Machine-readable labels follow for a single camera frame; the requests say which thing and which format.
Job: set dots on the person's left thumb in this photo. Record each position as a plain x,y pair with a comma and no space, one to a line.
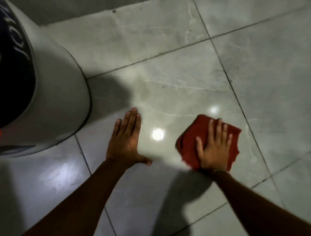
145,161

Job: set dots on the person's right hand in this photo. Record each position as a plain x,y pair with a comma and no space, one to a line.
215,153

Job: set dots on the person's left hand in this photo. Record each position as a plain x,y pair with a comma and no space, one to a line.
122,145

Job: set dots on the person's right thumb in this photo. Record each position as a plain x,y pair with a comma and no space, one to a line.
200,147

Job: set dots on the large white water tank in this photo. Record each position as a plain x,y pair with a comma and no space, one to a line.
41,85

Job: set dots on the person's right middle finger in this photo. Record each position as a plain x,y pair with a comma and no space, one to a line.
218,131

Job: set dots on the person's left forearm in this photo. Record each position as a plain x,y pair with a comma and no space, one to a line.
82,201

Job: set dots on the person's right forearm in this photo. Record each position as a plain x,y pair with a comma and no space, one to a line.
257,206

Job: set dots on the red cleaning cloth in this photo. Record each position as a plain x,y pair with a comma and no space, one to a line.
192,143

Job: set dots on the person's right little finger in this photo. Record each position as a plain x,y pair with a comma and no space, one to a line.
228,143

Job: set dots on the person's left middle finger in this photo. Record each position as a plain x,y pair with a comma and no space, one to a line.
130,120

